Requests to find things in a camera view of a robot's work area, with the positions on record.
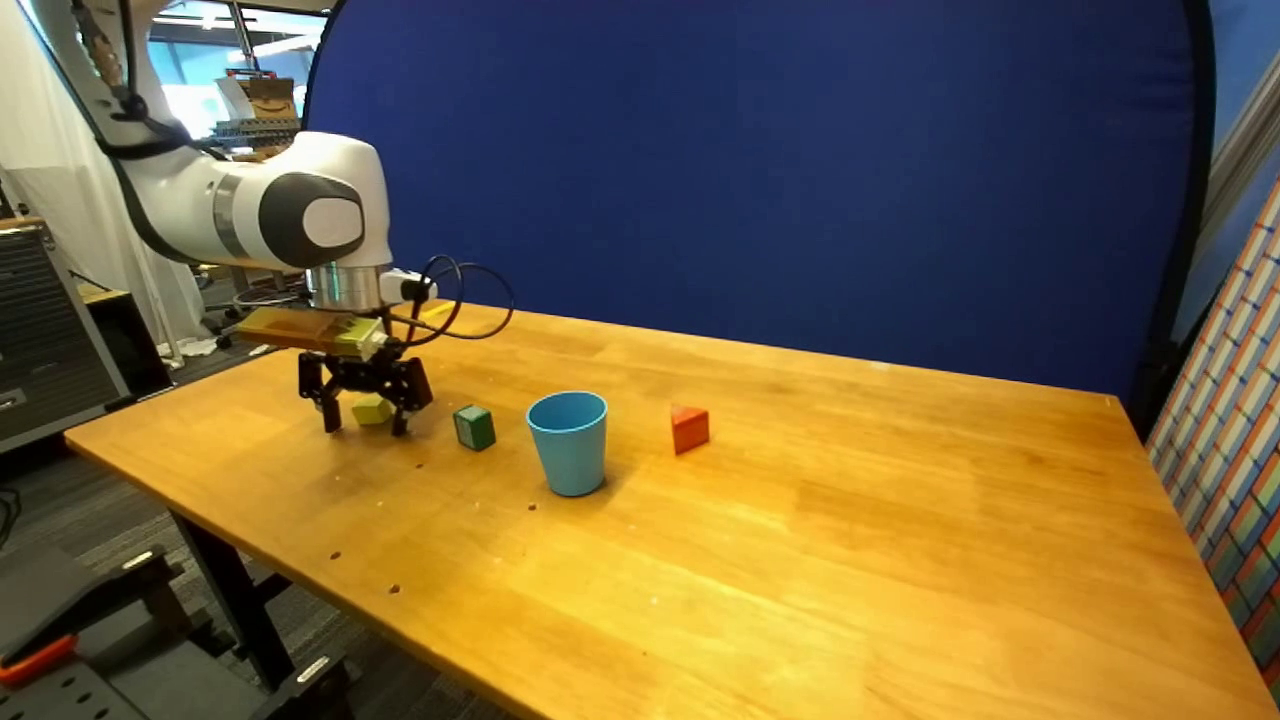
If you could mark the yellow cube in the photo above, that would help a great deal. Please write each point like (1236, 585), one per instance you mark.
(372, 409)

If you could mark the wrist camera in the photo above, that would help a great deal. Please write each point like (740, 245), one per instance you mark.
(300, 330)

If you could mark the green cube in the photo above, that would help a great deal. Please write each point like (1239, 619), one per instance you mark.
(475, 428)

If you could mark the blue cup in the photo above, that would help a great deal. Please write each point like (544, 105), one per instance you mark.
(568, 445)

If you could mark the colourful patterned panel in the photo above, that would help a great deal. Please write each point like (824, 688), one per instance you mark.
(1235, 440)

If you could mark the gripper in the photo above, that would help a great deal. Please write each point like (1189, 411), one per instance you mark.
(360, 372)

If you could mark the black equipment case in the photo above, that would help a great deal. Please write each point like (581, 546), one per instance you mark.
(45, 330)

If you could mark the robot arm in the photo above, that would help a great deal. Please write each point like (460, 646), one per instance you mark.
(250, 205)

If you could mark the white curtain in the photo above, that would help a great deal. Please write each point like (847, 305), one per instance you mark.
(60, 170)

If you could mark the blue fabric backdrop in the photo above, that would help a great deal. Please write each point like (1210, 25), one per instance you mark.
(760, 160)

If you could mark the red cube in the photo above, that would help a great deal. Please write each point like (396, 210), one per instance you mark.
(690, 430)

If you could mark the cardboard box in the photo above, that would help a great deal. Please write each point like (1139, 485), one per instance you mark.
(262, 98)

